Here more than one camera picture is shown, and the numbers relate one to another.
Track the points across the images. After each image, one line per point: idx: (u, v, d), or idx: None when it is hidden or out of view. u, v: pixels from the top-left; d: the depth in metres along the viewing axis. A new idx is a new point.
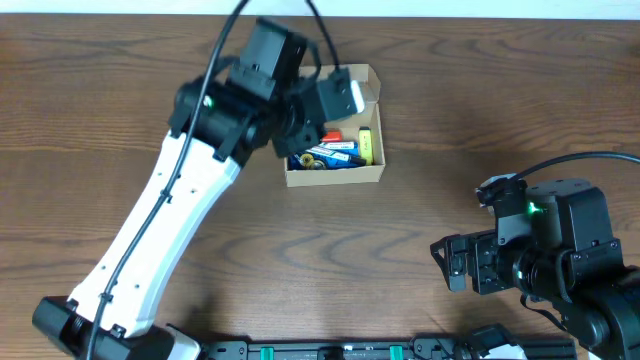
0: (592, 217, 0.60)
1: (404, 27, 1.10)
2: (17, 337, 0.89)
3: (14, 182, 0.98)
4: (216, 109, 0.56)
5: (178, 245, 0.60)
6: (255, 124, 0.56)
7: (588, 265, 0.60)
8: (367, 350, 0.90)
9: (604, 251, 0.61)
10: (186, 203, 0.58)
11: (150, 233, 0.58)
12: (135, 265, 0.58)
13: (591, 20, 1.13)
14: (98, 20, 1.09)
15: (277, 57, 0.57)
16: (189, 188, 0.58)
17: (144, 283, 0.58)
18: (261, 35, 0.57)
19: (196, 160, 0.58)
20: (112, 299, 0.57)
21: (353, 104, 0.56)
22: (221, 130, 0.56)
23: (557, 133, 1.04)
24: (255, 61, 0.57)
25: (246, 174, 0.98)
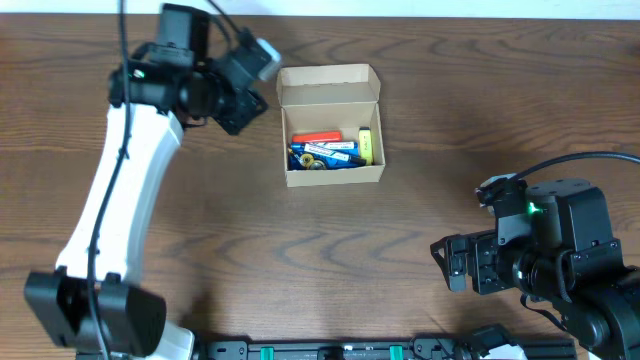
0: (591, 217, 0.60)
1: (404, 27, 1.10)
2: (16, 337, 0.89)
3: (13, 182, 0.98)
4: (145, 81, 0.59)
5: (145, 196, 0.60)
6: (186, 86, 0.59)
7: (588, 265, 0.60)
8: (367, 350, 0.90)
9: (604, 251, 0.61)
10: (145, 152, 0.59)
11: (119, 186, 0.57)
12: (110, 217, 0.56)
13: (591, 19, 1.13)
14: (97, 19, 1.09)
15: (189, 31, 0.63)
16: (144, 139, 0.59)
17: (123, 229, 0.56)
18: (167, 18, 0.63)
19: (144, 119, 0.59)
20: (99, 253, 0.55)
21: (268, 57, 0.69)
22: (153, 98, 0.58)
23: (557, 133, 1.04)
24: (171, 41, 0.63)
25: (246, 174, 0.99)
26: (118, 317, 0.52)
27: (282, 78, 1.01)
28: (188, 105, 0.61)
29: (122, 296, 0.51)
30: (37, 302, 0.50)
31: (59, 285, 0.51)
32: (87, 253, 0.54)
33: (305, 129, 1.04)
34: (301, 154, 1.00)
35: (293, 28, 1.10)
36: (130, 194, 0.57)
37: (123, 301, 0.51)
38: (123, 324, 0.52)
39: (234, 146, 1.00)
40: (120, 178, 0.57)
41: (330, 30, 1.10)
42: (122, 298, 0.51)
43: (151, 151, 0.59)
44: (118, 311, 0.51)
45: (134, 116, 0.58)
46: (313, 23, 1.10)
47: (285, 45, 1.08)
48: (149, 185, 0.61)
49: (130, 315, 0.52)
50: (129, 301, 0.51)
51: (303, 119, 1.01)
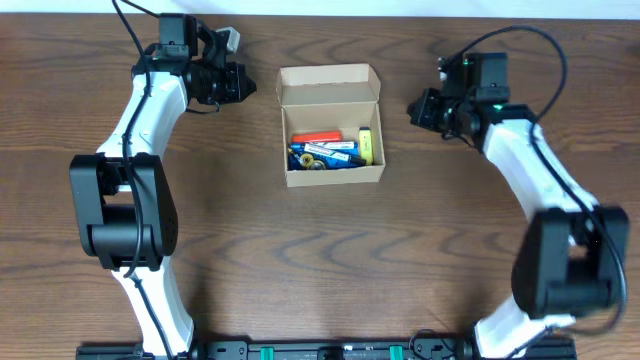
0: (497, 65, 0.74)
1: (404, 27, 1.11)
2: (16, 337, 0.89)
3: (14, 181, 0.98)
4: (158, 65, 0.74)
5: (164, 127, 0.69)
6: (190, 71, 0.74)
7: (487, 97, 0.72)
8: (367, 350, 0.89)
9: (497, 90, 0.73)
10: (164, 93, 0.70)
11: (145, 109, 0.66)
12: (141, 123, 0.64)
13: (590, 20, 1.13)
14: (99, 20, 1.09)
15: (182, 31, 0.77)
16: (165, 86, 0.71)
17: (150, 131, 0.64)
18: (164, 23, 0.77)
19: (163, 77, 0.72)
20: (132, 145, 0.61)
21: (226, 32, 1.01)
22: (166, 75, 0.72)
23: (557, 133, 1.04)
24: (170, 40, 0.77)
25: (246, 174, 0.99)
26: (150, 181, 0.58)
27: (283, 78, 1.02)
28: (192, 85, 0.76)
29: (154, 160, 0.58)
30: (80, 172, 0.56)
31: (101, 160, 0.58)
32: (120, 143, 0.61)
33: (305, 129, 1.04)
34: (301, 154, 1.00)
35: (294, 28, 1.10)
36: (153, 112, 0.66)
37: (156, 163, 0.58)
38: (153, 190, 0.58)
39: (234, 145, 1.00)
40: (145, 105, 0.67)
41: (330, 30, 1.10)
42: (154, 164, 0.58)
43: (170, 97, 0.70)
44: (151, 172, 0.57)
45: (155, 78, 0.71)
46: (313, 23, 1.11)
47: (285, 45, 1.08)
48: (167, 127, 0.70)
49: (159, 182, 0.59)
50: (159, 166, 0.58)
51: (303, 119, 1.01)
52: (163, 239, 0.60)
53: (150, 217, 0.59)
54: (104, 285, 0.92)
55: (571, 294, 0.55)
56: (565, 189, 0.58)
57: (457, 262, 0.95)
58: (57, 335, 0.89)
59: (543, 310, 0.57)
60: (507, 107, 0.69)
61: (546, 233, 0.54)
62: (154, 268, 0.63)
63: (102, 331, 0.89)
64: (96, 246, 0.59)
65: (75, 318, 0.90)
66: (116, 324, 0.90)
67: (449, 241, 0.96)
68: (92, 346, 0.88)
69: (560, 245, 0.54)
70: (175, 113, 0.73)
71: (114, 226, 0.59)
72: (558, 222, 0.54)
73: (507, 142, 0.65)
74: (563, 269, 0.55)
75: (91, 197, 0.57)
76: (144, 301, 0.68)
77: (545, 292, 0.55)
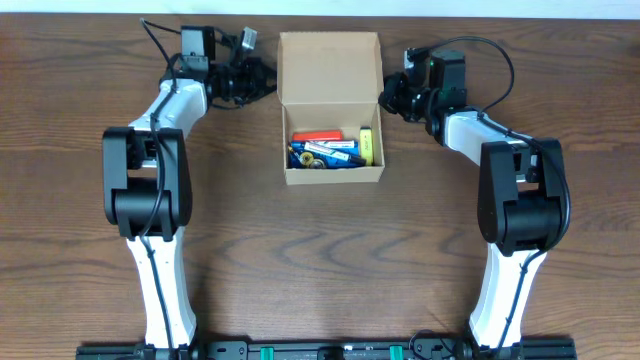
0: (454, 72, 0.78)
1: (404, 27, 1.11)
2: (16, 337, 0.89)
3: (13, 181, 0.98)
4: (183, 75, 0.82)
5: (187, 122, 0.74)
6: (211, 84, 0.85)
7: (450, 100, 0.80)
8: (367, 350, 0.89)
9: (456, 93, 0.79)
10: (189, 95, 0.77)
11: (170, 101, 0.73)
12: (167, 110, 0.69)
13: (590, 19, 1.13)
14: (98, 19, 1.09)
15: (203, 44, 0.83)
16: (191, 89, 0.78)
17: (174, 116, 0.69)
18: (187, 34, 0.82)
19: (186, 82, 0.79)
20: (159, 123, 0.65)
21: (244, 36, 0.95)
22: (190, 81, 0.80)
23: (557, 133, 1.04)
24: (192, 51, 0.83)
25: (245, 173, 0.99)
26: (175, 154, 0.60)
27: (284, 41, 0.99)
28: (211, 96, 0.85)
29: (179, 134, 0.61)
30: (112, 142, 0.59)
31: (131, 132, 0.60)
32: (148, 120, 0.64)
33: (305, 126, 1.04)
34: (301, 153, 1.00)
35: (294, 27, 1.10)
36: (178, 104, 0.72)
37: (181, 137, 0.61)
38: (175, 162, 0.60)
39: (234, 146, 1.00)
40: (172, 99, 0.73)
41: (330, 30, 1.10)
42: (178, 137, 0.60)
43: (193, 98, 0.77)
44: (175, 145, 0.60)
45: (182, 83, 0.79)
46: (313, 23, 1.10)
47: None
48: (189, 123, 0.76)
49: (182, 155, 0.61)
50: (183, 139, 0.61)
51: (303, 117, 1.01)
52: (180, 210, 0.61)
53: (170, 188, 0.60)
54: (104, 285, 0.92)
55: (526, 216, 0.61)
56: (505, 134, 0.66)
57: (457, 262, 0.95)
58: (57, 336, 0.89)
59: (504, 237, 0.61)
60: (462, 109, 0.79)
61: (494, 160, 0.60)
62: (167, 238, 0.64)
63: (102, 332, 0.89)
64: (115, 211, 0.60)
65: (75, 318, 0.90)
66: (116, 324, 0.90)
67: (449, 241, 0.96)
68: (93, 346, 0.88)
69: (509, 171, 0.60)
70: (195, 113, 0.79)
71: (134, 193, 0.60)
72: (505, 150, 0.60)
73: (458, 123, 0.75)
74: (515, 193, 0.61)
75: (118, 166, 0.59)
76: (153, 274, 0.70)
77: (504, 217, 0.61)
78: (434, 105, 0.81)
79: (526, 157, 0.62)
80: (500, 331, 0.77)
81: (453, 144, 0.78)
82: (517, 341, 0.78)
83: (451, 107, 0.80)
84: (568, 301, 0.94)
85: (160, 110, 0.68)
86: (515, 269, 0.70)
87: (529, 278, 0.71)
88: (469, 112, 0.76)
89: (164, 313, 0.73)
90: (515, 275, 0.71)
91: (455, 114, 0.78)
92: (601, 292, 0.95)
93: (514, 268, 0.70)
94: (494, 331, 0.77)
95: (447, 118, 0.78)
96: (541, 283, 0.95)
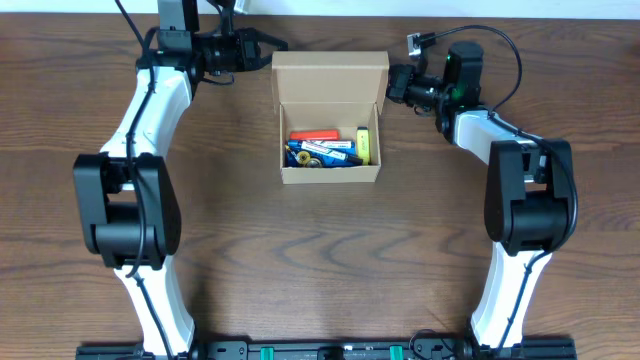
0: (471, 70, 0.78)
1: (404, 27, 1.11)
2: (14, 337, 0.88)
3: (13, 181, 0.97)
4: (162, 57, 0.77)
5: (170, 121, 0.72)
6: (194, 65, 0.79)
7: (463, 97, 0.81)
8: (367, 350, 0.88)
9: (470, 91, 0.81)
10: (167, 92, 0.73)
11: (149, 107, 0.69)
12: (144, 122, 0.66)
13: (588, 20, 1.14)
14: (99, 20, 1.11)
15: (183, 16, 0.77)
16: (169, 82, 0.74)
17: (153, 130, 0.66)
18: (163, 5, 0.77)
19: (165, 72, 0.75)
20: (136, 144, 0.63)
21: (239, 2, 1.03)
22: (170, 69, 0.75)
23: (558, 132, 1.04)
24: (171, 25, 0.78)
25: (242, 171, 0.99)
26: (151, 182, 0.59)
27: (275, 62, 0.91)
28: (194, 78, 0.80)
29: (157, 162, 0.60)
30: (83, 173, 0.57)
31: (104, 160, 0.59)
32: (125, 143, 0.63)
33: (303, 126, 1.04)
34: (298, 152, 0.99)
35: (294, 27, 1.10)
36: (157, 108, 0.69)
37: (159, 165, 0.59)
38: (156, 191, 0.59)
39: (234, 146, 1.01)
40: (149, 102, 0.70)
41: (329, 30, 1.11)
42: (156, 167, 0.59)
43: (173, 91, 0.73)
44: (153, 174, 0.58)
45: (159, 73, 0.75)
46: (314, 23, 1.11)
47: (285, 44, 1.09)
48: (172, 119, 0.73)
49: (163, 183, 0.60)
50: (163, 166, 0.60)
51: (301, 117, 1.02)
52: (166, 240, 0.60)
53: (152, 216, 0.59)
54: (104, 285, 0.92)
55: (532, 215, 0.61)
56: (516, 133, 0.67)
57: (457, 262, 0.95)
58: (56, 336, 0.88)
59: (510, 236, 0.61)
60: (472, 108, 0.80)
61: (503, 157, 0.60)
62: (157, 267, 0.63)
63: (102, 332, 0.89)
64: (100, 243, 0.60)
65: (74, 318, 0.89)
66: (116, 324, 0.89)
67: (449, 241, 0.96)
68: (92, 346, 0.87)
69: (518, 171, 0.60)
70: (178, 107, 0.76)
71: (116, 223, 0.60)
72: (514, 147, 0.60)
73: (469, 121, 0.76)
74: (523, 191, 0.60)
75: (96, 197, 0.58)
76: (144, 298, 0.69)
77: (510, 217, 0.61)
78: (446, 103, 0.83)
79: (535, 157, 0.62)
80: (499, 332, 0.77)
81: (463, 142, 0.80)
82: (518, 342, 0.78)
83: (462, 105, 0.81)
84: (567, 301, 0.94)
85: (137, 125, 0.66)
86: (518, 269, 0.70)
87: (532, 279, 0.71)
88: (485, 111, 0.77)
89: (159, 327, 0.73)
90: (515, 276, 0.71)
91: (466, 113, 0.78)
92: (601, 292, 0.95)
93: (517, 269, 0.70)
94: (494, 333, 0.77)
95: (458, 117, 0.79)
96: (541, 283, 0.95)
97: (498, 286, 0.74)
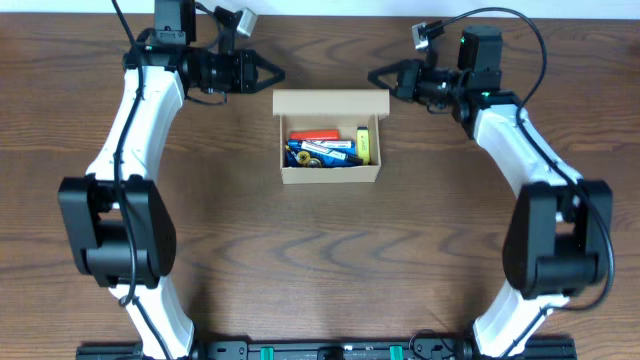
0: (489, 50, 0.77)
1: (404, 27, 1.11)
2: (14, 337, 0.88)
3: (12, 181, 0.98)
4: (151, 55, 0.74)
5: (161, 128, 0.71)
6: (186, 60, 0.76)
7: (481, 83, 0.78)
8: (367, 350, 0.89)
9: (492, 75, 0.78)
10: (157, 98, 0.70)
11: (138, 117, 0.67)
12: (132, 138, 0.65)
13: (589, 19, 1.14)
14: (99, 19, 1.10)
15: (179, 17, 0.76)
16: (157, 87, 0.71)
17: (142, 147, 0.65)
18: (159, 5, 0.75)
19: (154, 75, 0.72)
20: (123, 164, 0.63)
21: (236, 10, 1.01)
22: (160, 69, 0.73)
23: (558, 132, 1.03)
24: (166, 25, 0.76)
25: (242, 171, 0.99)
26: (138, 206, 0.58)
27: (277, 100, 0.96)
28: (188, 77, 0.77)
29: (146, 185, 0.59)
30: (68, 198, 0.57)
31: (91, 183, 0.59)
32: (112, 164, 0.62)
33: (303, 126, 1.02)
34: (298, 152, 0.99)
35: (294, 27, 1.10)
36: (146, 119, 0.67)
37: (147, 188, 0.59)
38: (145, 216, 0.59)
39: (233, 146, 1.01)
40: (138, 111, 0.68)
41: (329, 30, 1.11)
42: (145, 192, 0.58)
43: (163, 96, 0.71)
44: (143, 198, 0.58)
45: (148, 74, 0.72)
46: (314, 22, 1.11)
47: (285, 44, 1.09)
48: (162, 125, 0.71)
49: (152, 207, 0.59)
50: (152, 189, 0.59)
51: (300, 119, 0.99)
52: (160, 263, 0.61)
53: (141, 239, 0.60)
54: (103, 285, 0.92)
55: (558, 266, 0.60)
56: (550, 165, 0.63)
57: (457, 262, 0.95)
58: (56, 337, 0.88)
59: (534, 286, 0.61)
60: (495, 97, 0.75)
61: (534, 208, 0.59)
62: (151, 286, 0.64)
63: (102, 332, 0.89)
64: (94, 266, 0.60)
65: (74, 318, 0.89)
66: (116, 324, 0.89)
67: (449, 241, 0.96)
68: (93, 346, 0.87)
69: (547, 218, 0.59)
70: (169, 110, 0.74)
71: (107, 246, 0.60)
72: (545, 197, 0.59)
73: (494, 124, 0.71)
74: (551, 243, 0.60)
75: (83, 222, 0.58)
76: (143, 317, 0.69)
77: (535, 266, 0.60)
78: (466, 89, 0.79)
79: (566, 198, 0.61)
80: (503, 346, 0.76)
81: (483, 140, 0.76)
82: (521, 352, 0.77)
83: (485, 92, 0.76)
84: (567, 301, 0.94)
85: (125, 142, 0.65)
86: (533, 309, 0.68)
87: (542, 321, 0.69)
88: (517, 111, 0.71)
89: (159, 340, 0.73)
90: (528, 313, 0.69)
91: (491, 108, 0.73)
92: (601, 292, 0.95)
93: (532, 308, 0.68)
94: (496, 343, 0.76)
95: (480, 113, 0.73)
96: None
97: (508, 306, 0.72)
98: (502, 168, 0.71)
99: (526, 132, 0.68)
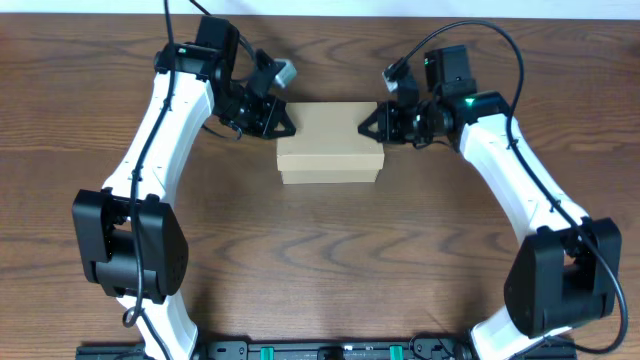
0: (454, 62, 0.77)
1: (405, 27, 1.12)
2: (12, 337, 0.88)
3: (12, 180, 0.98)
4: (185, 58, 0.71)
5: (185, 140, 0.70)
6: (220, 68, 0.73)
7: (456, 92, 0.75)
8: (367, 350, 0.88)
9: (465, 85, 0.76)
10: (184, 111, 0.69)
11: (163, 130, 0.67)
12: (153, 152, 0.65)
13: (588, 20, 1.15)
14: (100, 20, 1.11)
15: (222, 37, 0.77)
16: (185, 98, 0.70)
17: (163, 163, 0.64)
18: (206, 25, 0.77)
19: (185, 85, 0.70)
20: (142, 180, 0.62)
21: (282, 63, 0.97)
22: (191, 78, 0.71)
23: (558, 132, 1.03)
24: (207, 43, 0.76)
25: (244, 172, 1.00)
26: (150, 228, 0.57)
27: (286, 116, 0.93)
28: (220, 84, 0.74)
29: (161, 209, 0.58)
30: (82, 210, 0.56)
31: (106, 197, 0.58)
32: (130, 179, 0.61)
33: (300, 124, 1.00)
34: None
35: (294, 27, 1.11)
36: (172, 133, 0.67)
37: (163, 212, 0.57)
38: (156, 240, 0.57)
39: (234, 146, 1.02)
40: (163, 123, 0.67)
41: (329, 30, 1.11)
42: (160, 215, 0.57)
43: (191, 107, 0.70)
44: (158, 220, 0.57)
45: (178, 81, 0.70)
46: (314, 23, 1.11)
47: (285, 45, 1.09)
48: (186, 139, 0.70)
49: (165, 232, 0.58)
50: (167, 214, 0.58)
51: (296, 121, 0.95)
52: (168, 283, 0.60)
53: (151, 259, 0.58)
54: None
55: (565, 311, 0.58)
56: (552, 205, 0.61)
57: (457, 262, 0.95)
58: (56, 336, 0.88)
59: (542, 332, 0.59)
60: (479, 97, 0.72)
61: (540, 260, 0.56)
62: (159, 302, 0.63)
63: (102, 332, 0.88)
64: (103, 278, 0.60)
65: (74, 318, 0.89)
66: (116, 324, 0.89)
67: (449, 241, 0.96)
68: (93, 346, 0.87)
69: (554, 267, 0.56)
70: (195, 121, 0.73)
71: (118, 260, 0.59)
72: (550, 247, 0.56)
73: (485, 142, 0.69)
74: (559, 290, 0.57)
75: (94, 235, 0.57)
76: (148, 326, 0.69)
77: (542, 316, 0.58)
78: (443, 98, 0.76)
79: (571, 239, 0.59)
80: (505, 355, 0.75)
81: (471, 154, 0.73)
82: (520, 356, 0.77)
83: (468, 98, 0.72)
84: None
85: (148, 157, 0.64)
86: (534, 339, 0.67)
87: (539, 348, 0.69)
88: (508, 127, 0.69)
89: (161, 346, 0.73)
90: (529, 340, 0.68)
91: (479, 122, 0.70)
92: None
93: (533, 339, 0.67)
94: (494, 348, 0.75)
95: (467, 127, 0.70)
96: None
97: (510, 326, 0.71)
98: (498, 193, 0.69)
99: (520, 156, 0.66)
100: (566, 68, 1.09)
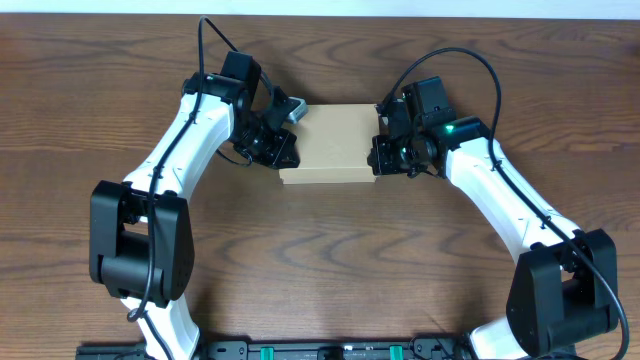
0: (431, 91, 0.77)
1: (405, 27, 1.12)
2: (13, 337, 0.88)
3: (13, 180, 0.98)
4: (212, 83, 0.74)
5: (204, 155, 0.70)
6: (243, 97, 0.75)
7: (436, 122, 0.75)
8: (367, 350, 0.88)
9: (444, 113, 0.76)
10: (207, 125, 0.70)
11: (186, 138, 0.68)
12: (177, 156, 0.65)
13: (588, 20, 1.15)
14: (100, 20, 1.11)
15: (246, 66, 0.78)
16: (211, 113, 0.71)
17: (184, 165, 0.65)
18: (233, 55, 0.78)
19: (211, 102, 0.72)
20: (162, 179, 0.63)
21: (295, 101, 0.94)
22: (216, 99, 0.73)
23: (558, 132, 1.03)
24: (232, 73, 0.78)
25: (246, 172, 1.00)
26: (164, 227, 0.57)
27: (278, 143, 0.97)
28: (241, 113, 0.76)
29: (177, 204, 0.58)
30: (101, 201, 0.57)
31: (126, 190, 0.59)
32: (151, 176, 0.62)
33: None
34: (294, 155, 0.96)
35: (294, 27, 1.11)
36: (195, 142, 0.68)
37: (179, 211, 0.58)
38: (169, 238, 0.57)
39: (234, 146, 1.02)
40: (188, 132, 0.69)
41: (330, 30, 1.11)
42: (175, 211, 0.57)
43: (215, 123, 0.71)
44: (175, 215, 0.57)
45: (204, 100, 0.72)
46: (315, 23, 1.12)
47: (285, 45, 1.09)
48: (205, 153, 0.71)
49: (178, 230, 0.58)
50: (183, 210, 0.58)
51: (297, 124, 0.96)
52: (173, 287, 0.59)
53: (160, 259, 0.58)
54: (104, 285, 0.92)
55: (569, 326, 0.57)
56: (543, 221, 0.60)
57: (456, 261, 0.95)
58: (57, 336, 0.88)
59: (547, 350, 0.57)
60: (460, 124, 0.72)
61: (537, 276, 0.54)
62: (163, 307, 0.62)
63: (102, 331, 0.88)
64: (108, 276, 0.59)
65: (74, 318, 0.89)
66: (116, 324, 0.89)
67: (449, 241, 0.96)
68: (93, 346, 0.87)
69: (554, 282, 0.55)
70: (216, 139, 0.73)
71: (125, 259, 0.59)
72: (545, 263, 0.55)
73: (470, 162, 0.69)
74: (560, 307, 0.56)
75: (107, 228, 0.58)
76: (150, 328, 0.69)
77: (546, 333, 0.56)
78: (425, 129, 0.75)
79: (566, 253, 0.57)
80: None
81: (460, 181, 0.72)
82: None
83: (449, 125, 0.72)
84: None
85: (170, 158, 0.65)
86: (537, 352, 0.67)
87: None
88: (490, 149, 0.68)
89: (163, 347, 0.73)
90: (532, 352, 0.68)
91: (460, 147, 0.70)
92: None
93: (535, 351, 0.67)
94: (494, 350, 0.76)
95: (449, 152, 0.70)
96: None
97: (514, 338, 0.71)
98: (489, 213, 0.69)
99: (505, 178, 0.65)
100: (566, 68, 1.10)
